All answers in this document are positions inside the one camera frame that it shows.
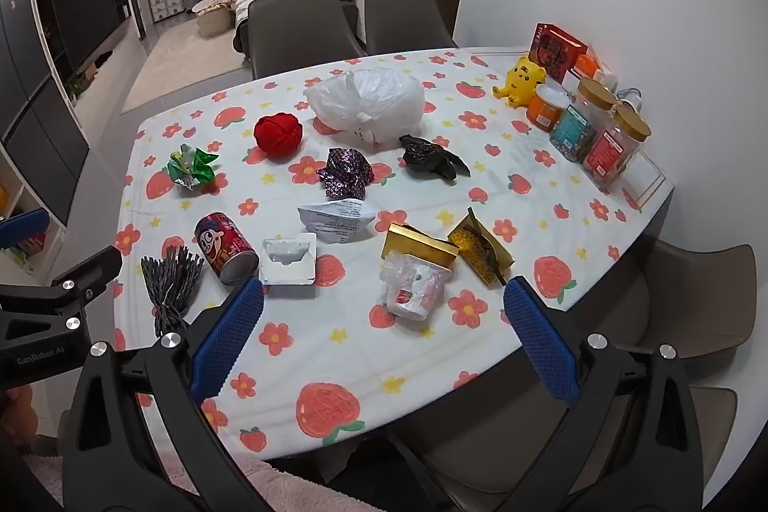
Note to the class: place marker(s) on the glass jar red label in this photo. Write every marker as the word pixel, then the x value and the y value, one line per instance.
pixel 609 152

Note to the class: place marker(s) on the glass jar teal label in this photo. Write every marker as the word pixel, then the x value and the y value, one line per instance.
pixel 573 128

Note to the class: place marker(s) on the cardboard box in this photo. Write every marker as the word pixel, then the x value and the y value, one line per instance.
pixel 90 73

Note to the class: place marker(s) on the small floor plant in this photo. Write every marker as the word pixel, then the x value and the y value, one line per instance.
pixel 76 87

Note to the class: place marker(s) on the red ball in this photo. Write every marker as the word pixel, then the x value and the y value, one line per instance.
pixel 279 137

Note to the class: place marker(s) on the orange jar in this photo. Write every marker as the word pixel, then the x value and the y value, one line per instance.
pixel 545 111

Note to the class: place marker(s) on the dark tall cabinet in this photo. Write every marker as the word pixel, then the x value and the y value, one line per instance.
pixel 36 86

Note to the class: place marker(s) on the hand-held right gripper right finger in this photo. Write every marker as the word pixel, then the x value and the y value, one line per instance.
pixel 540 338

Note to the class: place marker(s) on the black wall cabinet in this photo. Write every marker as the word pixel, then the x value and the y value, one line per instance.
pixel 84 20

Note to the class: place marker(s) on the green wrapper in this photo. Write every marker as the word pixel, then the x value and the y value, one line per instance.
pixel 191 167

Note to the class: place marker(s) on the white shelf unit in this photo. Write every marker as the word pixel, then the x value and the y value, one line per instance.
pixel 21 176

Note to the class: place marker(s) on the round floral pouf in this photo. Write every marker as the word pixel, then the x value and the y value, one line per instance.
pixel 216 14

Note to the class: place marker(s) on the white plastic bag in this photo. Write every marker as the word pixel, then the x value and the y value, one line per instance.
pixel 366 98

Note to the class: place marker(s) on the black crumpled plastic bag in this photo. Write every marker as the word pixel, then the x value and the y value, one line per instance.
pixel 426 158

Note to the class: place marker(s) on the purple wrapper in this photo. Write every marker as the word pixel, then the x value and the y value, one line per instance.
pixel 345 173

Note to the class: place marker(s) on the red drink can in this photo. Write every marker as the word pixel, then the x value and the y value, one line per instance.
pixel 222 245

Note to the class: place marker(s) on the white crumpled printed packet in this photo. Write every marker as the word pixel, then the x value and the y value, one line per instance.
pixel 336 221

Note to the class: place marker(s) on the red patterned box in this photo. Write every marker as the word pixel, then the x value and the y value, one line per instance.
pixel 558 50

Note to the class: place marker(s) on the yellow tiger toy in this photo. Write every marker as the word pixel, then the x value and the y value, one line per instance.
pixel 522 80

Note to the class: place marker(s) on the small white device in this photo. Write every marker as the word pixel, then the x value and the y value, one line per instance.
pixel 629 98

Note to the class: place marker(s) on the beige rug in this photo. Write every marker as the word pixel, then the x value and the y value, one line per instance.
pixel 180 68

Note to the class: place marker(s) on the black twine bundle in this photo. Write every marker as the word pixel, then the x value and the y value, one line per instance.
pixel 174 284

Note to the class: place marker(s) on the yellow snack wrapper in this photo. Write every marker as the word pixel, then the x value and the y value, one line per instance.
pixel 480 248

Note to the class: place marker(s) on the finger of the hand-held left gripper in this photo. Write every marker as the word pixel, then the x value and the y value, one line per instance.
pixel 90 272
pixel 24 227

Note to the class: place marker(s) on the gold box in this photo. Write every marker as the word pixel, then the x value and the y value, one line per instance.
pixel 417 245

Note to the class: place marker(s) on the small orange box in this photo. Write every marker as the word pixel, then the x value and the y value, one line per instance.
pixel 587 67

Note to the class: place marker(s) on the striped blanket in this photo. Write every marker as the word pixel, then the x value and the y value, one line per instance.
pixel 255 2

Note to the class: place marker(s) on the person's left hand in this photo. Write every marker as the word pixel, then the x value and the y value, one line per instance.
pixel 15 413

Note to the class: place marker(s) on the white drawer unit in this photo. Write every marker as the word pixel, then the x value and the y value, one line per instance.
pixel 165 2

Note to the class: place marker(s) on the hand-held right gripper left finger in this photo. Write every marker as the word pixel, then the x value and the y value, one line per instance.
pixel 231 332

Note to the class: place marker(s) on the clear plastic cup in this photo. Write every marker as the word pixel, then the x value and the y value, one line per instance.
pixel 414 290

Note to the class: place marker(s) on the strawberry flower print tablecloth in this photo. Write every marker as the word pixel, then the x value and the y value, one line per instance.
pixel 372 356

